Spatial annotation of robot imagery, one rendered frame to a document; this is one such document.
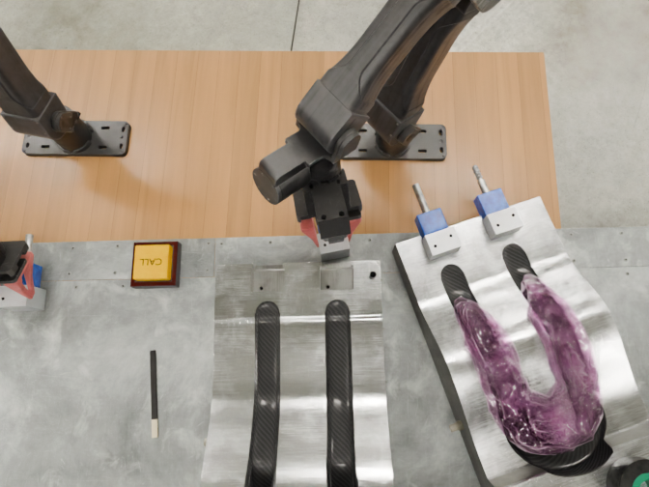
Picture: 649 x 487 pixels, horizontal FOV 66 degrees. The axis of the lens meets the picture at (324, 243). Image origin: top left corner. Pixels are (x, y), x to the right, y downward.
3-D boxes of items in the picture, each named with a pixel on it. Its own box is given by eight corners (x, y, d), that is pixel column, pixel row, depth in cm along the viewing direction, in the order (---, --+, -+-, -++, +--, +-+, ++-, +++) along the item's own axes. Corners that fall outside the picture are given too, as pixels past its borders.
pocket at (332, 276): (320, 267, 83) (319, 261, 79) (352, 266, 83) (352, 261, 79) (321, 294, 82) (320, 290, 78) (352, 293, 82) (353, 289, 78)
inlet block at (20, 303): (24, 239, 91) (6, 231, 86) (52, 238, 91) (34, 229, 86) (16, 311, 88) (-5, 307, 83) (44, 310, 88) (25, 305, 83)
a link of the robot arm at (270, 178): (285, 221, 70) (296, 174, 59) (246, 178, 72) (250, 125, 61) (345, 180, 75) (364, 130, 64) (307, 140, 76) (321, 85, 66)
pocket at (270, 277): (255, 268, 83) (251, 263, 80) (287, 267, 83) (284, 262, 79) (254, 295, 82) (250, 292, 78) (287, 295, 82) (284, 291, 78)
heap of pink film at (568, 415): (440, 302, 80) (451, 295, 73) (544, 268, 81) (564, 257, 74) (506, 470, 74) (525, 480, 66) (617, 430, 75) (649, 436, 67)
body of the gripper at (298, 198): (363, 214, 77) (359, 176, 72) (297, 226, 77) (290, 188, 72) (354, 187, 82) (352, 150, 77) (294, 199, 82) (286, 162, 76)
